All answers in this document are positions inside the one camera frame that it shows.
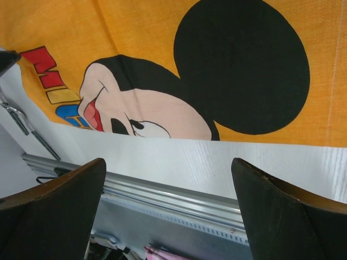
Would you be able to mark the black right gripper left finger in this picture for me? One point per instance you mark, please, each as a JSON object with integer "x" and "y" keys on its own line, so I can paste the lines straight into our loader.
{"x": 53, "y": 220}

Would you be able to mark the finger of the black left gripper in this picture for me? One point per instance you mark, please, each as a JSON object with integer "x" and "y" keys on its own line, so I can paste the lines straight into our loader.
{"x": 7, "y": 60}

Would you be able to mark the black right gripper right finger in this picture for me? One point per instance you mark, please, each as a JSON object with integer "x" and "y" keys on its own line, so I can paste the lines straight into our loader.
{"x": 283, "y": 221}

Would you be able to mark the orange Mickey Mouse placemat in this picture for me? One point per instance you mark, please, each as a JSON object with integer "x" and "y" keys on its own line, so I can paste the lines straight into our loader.
{"x": 247, "y": 71}

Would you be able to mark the aluminium mounting rail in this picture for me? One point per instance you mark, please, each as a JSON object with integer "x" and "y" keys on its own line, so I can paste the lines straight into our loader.
{"x": 214, "y": 215}

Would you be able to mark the grey slotted cable duct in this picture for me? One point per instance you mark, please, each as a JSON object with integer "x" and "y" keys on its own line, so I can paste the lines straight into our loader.
{"x": 136, "y": 230}

